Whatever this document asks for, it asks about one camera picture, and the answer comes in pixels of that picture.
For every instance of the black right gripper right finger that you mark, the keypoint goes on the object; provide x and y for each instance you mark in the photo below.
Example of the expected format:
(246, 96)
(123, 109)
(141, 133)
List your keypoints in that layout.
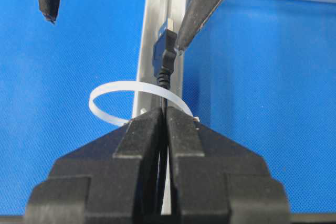
(216, 180)

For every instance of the white zip tie loop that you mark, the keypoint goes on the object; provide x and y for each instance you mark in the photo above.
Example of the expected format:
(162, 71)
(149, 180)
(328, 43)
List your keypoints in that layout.
(136, 87)

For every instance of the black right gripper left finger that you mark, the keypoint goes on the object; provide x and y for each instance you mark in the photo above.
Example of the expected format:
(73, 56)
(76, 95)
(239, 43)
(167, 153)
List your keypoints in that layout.
(112, 179)

